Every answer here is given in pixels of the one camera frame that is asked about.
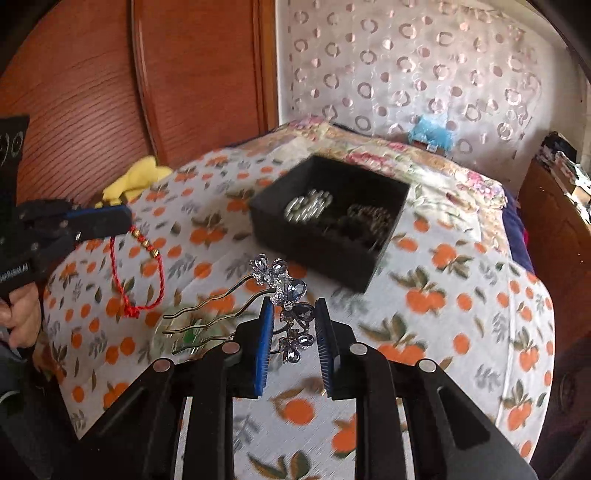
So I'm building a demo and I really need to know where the crystal flower hair pin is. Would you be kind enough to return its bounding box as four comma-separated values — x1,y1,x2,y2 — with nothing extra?
174,253,315,364

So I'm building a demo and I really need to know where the white pearl necklace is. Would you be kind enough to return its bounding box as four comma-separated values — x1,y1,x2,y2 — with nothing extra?
283,188,335,223

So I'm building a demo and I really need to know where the black jewelry box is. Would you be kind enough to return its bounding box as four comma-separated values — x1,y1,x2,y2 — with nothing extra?
249,155,410,293

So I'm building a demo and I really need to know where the dark wooden bead bracelet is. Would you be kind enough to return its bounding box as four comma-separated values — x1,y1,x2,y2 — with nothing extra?
322,202,396,252

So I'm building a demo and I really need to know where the person's left hand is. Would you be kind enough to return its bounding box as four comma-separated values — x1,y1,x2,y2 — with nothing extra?
1,283,42,348

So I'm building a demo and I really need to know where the yellow Pikachu plush toy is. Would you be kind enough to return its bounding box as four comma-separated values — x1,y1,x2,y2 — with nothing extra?
94,156,173,208

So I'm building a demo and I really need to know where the orange print white cloth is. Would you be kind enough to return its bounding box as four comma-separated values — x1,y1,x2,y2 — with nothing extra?
45,150,554,479

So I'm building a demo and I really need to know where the red wooden wardrobe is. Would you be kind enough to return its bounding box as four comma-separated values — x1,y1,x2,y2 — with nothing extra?
1,1,279,203

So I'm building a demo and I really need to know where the floral quilt bedspread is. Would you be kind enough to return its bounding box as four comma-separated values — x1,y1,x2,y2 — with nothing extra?
239,116,508,224

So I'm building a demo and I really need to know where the dark blue blanket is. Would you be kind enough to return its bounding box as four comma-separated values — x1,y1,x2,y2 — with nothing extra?
502,188,535,274

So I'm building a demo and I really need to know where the blue bag on box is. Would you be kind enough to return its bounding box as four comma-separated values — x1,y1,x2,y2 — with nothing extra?
407,116,455,157

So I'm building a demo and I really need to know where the wooden cabinet counter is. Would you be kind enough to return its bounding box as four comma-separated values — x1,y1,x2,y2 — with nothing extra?
518,160,591,353

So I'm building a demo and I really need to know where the sheer circle pattern curtain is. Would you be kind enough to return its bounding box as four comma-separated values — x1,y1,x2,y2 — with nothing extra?
276,1,585,184

